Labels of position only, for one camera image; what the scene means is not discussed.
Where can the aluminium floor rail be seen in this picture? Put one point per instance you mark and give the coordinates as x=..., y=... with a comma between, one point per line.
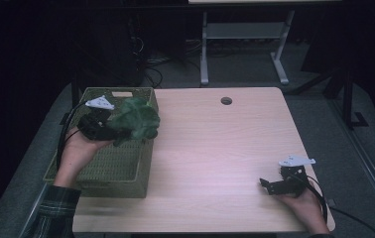
x=367, y=165
x=35, y=214

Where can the green woven basket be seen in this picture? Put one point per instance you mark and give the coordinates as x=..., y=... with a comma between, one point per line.
x=119, y=165

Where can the grey metal table frame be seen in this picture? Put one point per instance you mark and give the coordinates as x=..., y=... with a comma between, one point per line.
x=243, y=31

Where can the person's left hand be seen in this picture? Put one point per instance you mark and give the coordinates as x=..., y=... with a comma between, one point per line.
x=76, y=158

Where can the black floor stand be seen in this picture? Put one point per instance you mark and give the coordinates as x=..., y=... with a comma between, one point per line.
x=347, y=95

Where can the black upright post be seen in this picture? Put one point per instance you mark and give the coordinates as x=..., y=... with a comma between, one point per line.
x=75, y=95

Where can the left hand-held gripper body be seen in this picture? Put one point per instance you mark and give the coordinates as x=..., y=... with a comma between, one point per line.
x=93, y=125

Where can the green cloth garment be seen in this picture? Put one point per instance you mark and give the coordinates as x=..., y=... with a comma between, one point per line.
x=136, y=119

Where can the grey tape strip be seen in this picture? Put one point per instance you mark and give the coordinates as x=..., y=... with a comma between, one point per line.
x=331, y=202

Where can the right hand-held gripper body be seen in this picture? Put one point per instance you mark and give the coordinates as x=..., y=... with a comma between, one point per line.
x=289, y=183

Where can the person's right hand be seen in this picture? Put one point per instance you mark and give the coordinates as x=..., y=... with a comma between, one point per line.
x=308, y=208

